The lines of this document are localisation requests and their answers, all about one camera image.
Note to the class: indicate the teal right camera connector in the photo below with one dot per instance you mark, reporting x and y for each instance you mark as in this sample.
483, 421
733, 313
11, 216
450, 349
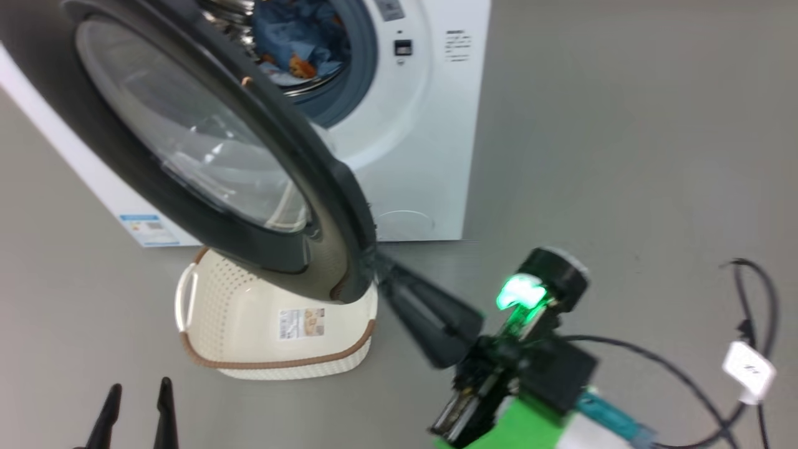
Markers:
614, 418

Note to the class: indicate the cream and blue cartoon shirt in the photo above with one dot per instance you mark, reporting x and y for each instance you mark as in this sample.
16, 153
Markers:
299, 67

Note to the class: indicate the paper basket label sticker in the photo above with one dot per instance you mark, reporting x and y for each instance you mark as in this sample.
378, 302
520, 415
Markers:
302, 323

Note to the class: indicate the round washer filter cover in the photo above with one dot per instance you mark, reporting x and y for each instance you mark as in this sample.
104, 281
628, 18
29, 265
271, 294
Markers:
405, 226

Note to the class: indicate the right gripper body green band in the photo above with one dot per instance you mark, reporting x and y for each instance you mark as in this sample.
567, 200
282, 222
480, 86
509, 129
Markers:
492, 405

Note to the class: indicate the blue cartoon print garment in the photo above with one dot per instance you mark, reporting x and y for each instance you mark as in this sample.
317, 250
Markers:
299, 31

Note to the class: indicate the blue energy label sticker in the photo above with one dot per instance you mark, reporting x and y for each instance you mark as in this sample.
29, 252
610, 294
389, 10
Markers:
149, 229

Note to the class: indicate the grey warning sticker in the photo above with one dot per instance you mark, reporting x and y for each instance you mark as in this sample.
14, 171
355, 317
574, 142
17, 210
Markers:
391, 9

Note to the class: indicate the cream perforated laundry basket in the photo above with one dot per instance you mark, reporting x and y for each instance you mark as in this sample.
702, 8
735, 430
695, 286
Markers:
249, 330

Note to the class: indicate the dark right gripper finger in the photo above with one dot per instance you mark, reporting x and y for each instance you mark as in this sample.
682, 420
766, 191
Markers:
436, 324

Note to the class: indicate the white front-load washing machine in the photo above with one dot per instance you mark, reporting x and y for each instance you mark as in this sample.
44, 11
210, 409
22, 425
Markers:
411, 149

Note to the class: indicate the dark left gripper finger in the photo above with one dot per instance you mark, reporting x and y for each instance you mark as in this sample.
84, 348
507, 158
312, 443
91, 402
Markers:
106, 424
166, 418

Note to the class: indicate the black glass washing machine door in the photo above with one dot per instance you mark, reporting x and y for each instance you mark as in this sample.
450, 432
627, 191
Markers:
187, 125

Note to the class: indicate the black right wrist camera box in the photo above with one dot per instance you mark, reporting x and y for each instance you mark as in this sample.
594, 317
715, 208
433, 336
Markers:
564, 374

